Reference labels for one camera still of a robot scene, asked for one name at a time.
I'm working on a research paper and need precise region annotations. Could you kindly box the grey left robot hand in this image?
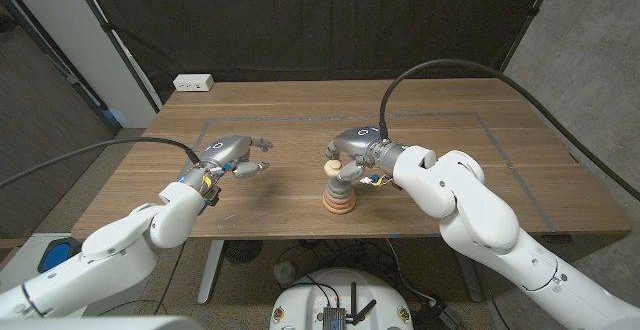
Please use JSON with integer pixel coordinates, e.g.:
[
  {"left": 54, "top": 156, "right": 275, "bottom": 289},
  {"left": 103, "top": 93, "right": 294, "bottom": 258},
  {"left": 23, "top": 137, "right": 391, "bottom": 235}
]
[{"left": 178, "top": 135, "right": 275, "bottom": 194}]

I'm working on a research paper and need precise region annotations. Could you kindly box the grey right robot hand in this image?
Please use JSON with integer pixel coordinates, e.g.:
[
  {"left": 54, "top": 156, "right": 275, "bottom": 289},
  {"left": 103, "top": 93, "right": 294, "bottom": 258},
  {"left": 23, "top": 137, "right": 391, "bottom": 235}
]
[{"left": 325, "top": 126, "right": 409, "bottom": 183}]

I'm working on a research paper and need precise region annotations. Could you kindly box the coral red ring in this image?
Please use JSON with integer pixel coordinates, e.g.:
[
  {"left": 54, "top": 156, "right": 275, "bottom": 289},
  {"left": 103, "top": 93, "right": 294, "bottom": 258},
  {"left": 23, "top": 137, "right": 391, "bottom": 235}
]
[{"left": 322, "top": 199, "right": 358, "bottom": 212}]

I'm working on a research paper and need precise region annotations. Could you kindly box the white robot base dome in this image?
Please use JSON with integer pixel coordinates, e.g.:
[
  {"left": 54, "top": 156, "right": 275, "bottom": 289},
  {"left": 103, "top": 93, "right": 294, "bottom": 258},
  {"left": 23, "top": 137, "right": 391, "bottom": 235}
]
[{"left": 268, "top": 267, "right": 415, "bottom": 330}]

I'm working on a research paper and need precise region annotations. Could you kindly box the white power strip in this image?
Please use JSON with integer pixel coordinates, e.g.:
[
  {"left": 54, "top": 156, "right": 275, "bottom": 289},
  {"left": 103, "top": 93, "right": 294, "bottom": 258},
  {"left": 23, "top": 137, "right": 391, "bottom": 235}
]
[{"left": 172, "top": 73, "right": 215, "bottom": 93}]

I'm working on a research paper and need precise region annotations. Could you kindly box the black round floor fan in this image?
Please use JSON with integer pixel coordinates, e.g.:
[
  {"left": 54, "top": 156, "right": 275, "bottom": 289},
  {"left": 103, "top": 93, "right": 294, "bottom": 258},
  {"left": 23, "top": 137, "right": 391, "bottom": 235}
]
[{"left": 223, "top": 239, "right": 264, "bottom": 265}]

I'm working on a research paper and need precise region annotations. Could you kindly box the white table leg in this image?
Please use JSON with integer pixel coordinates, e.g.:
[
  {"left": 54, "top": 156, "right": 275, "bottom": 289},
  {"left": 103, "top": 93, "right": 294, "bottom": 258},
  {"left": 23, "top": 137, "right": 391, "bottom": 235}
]
[{"left": 196, "top": 239, "right": 226, "bottom": 305}]

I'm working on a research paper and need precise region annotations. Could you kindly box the black backdrop curtain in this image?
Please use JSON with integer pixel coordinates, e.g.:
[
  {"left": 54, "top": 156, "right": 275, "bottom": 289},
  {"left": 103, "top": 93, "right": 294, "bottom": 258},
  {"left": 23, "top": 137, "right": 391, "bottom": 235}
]
[{"left": 77, "top": 0, "right": 559, "bottom": 104}]

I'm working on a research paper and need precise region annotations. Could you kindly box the grey round floor object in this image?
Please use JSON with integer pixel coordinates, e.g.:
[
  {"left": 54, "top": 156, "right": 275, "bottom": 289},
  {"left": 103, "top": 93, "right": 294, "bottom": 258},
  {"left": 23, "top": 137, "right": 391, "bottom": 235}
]
[{"left": 273, "top": 261, "right": 297, "bottom": 285}]

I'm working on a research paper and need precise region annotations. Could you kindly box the black backdrop stand pole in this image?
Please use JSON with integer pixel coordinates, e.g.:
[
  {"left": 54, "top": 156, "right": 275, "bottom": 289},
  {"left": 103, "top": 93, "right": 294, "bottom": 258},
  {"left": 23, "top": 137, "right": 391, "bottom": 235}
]
[
  {"left": 66, "top": 0, "right": 162, "bottom": 114},
  {"left": 497, "top": 0, "right": 561, "bottom": 79}
]

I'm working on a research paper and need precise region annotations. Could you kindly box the radio box with black antennas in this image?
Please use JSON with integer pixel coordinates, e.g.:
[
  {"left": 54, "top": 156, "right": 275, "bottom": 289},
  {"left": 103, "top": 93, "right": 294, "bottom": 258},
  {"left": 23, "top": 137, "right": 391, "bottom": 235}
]
[{"left": 322, "top": 282, "right": 379, "bottom": 330}]

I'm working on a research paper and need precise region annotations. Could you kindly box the black power adapter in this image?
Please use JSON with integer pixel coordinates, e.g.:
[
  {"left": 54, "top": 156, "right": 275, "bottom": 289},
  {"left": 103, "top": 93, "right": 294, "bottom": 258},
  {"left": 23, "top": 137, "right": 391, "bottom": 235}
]
[{"left": 414, "top": 299, "right": 461, "bottom": 330}]

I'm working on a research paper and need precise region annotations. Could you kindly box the blue foot pedal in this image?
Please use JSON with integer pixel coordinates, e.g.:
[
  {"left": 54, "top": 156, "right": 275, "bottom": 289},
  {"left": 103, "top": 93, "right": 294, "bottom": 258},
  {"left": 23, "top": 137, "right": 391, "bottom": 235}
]
[{"left": 37, "top": 237, "right": 84, "bottom": 274}]

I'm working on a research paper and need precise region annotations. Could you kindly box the white robot torso edge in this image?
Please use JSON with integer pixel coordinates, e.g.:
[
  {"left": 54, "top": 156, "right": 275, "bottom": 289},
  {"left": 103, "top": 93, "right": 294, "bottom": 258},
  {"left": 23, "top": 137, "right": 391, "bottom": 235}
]
[{"left": 0, "top": 315, "right": 204, "bottom": 330}]

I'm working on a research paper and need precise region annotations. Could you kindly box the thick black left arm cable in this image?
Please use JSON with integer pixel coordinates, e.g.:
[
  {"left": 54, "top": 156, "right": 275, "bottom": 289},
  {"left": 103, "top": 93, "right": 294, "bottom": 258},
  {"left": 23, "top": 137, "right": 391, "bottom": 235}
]
[{"left": 0, "top": 136, "right": 202, "bottom": 190}]

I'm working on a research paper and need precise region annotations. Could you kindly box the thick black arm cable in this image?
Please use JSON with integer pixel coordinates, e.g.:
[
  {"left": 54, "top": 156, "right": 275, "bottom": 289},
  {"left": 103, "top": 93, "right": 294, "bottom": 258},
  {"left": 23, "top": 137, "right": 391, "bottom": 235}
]
[
  {"left": 0, "top": 136, "right": 202, "bottom": 190},
  {"left": 378, "top": 58, "right": 640, "bottom": 202}
]

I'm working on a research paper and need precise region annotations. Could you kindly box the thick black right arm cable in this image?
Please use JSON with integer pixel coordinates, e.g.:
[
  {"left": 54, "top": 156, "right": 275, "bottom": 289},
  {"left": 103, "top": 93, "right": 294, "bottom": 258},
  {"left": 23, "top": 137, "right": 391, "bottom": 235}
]
[{"left": 378, "top": 58, "right": 640, "bottom": 202}]

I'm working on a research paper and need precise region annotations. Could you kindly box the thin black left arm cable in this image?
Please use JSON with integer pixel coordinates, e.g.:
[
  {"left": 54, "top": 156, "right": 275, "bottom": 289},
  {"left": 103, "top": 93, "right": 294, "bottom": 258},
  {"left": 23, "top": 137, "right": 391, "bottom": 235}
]
[{"left": 153, "top": 242, "right": 187, "bottom": 317}]

